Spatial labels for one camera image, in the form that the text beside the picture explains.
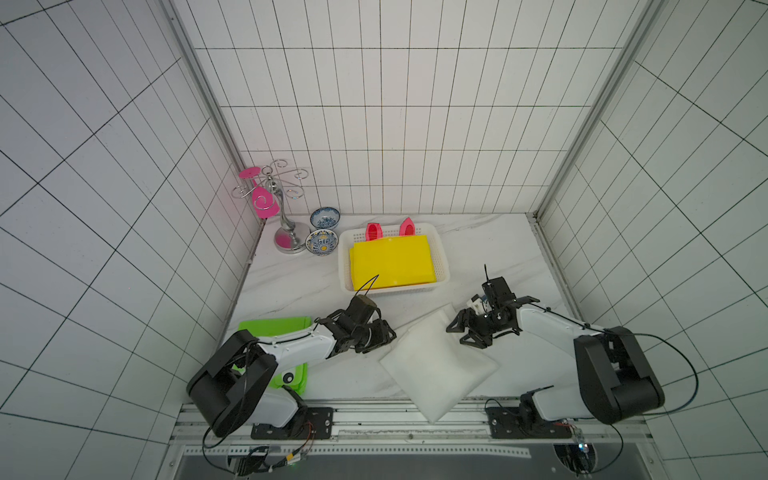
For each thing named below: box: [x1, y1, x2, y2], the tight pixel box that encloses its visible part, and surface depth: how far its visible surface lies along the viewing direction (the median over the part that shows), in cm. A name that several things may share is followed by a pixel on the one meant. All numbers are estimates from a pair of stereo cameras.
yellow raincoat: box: [349, 234, 436, 291], surface depth 101 cm
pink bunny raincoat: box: [365, 217, 416, 242], surface depth 105 cm
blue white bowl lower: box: [305, 229, 339, 256], surface depth 112 cm
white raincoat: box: [379, 303, 499, 424], surface depth 82 cm
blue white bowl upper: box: [310, 207, 341, 229], surface depth 119 cm
